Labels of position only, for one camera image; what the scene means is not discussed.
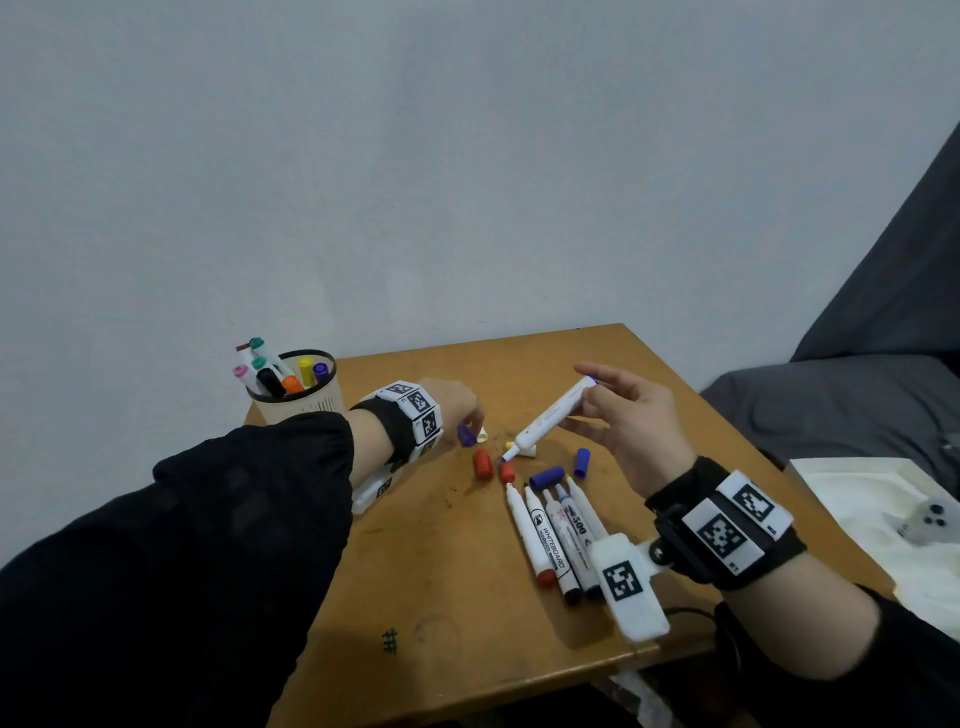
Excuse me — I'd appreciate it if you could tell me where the person's left hand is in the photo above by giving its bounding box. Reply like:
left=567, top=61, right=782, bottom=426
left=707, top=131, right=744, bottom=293
left=418, top=378, right=486, bottom=451

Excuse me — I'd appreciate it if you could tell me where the person's right hand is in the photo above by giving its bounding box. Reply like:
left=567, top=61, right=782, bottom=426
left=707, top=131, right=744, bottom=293
left=558, top=362, right=699, bottom=500

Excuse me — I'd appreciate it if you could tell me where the person's right forearm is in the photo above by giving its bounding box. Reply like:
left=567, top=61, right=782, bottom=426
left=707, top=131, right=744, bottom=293
left=712, top=551, right=960, bottom=728

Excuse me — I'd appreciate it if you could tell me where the person's left forearm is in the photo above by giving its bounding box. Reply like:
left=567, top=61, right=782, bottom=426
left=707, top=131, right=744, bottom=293
left=0, top=408, right=399, bottom=728

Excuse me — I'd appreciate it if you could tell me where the black left wristband with markers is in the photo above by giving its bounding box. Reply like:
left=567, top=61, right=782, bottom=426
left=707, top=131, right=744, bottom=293
left=350, top=380, right=445, bottom=472

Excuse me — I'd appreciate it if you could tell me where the black wristband with markers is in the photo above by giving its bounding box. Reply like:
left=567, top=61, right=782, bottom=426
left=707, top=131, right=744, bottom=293
left=350, top=380, right=445, bottom=472
left=645, top=455, right=808, bottom=593

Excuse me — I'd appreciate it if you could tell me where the plain white marker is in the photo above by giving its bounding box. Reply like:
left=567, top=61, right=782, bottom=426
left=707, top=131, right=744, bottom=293
left=566, top=476, right=611, bottom=541

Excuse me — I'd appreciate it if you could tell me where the white marker with blue tip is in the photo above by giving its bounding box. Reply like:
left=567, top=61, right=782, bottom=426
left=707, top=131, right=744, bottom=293
left=555, top=483, right=606, bottom=556

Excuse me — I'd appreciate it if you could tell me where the white marker with red end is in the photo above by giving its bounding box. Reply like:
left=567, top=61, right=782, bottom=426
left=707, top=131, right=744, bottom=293
left=504, top=482, right=559, bottom=588

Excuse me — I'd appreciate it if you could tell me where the white marker with red tip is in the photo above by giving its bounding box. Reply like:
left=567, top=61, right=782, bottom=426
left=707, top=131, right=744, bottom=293
left=541, top=489, right=603, bottom=595

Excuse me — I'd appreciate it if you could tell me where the white marker with black end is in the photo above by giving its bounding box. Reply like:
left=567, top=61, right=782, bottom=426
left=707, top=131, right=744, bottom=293
left=522, top=486, right=584, bottom=606

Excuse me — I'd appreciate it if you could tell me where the beige pen holder cup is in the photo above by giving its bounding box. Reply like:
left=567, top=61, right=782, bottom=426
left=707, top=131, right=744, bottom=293
left=245, top=348, right=347, bottom=427

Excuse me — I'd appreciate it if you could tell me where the black right wristband with markers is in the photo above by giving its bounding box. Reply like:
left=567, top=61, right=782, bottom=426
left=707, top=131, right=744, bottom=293
left=645, top=455, right=808, bottom=593

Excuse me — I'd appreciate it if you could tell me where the green capped marker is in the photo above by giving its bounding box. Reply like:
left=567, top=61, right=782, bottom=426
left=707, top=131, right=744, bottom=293
left=235, top=336, right=295, bottom=380

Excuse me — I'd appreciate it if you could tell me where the dark grey sofa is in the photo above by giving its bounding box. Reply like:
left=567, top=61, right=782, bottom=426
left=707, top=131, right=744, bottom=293
left=699, top=122, right=960, bottom=502

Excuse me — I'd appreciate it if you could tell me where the white tray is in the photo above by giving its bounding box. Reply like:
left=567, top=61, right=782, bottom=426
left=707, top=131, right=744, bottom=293
left=782, top=456, right=960, bottom=644

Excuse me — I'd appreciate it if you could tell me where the grey controller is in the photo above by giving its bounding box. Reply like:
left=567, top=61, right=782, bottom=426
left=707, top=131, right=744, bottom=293
left=895, top=495, right=960, bottom=548

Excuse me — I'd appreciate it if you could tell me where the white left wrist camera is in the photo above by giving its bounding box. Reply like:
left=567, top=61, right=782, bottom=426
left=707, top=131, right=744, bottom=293
left=350, top=463, right=411, bottom=517

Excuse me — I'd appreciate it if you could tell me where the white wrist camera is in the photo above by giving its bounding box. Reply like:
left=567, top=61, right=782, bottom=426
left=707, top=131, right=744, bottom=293
left=588, top=531, right=672, bottom=645
left=350, top=463, right=411, bottom=517

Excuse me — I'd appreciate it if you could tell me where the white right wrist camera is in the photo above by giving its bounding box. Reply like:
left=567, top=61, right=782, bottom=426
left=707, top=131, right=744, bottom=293
left=588, top=531, right=672, bottom=645

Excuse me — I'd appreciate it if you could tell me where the black cable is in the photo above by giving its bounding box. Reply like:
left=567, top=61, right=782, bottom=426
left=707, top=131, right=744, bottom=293
left=663, top=604, right=745, bottom=680

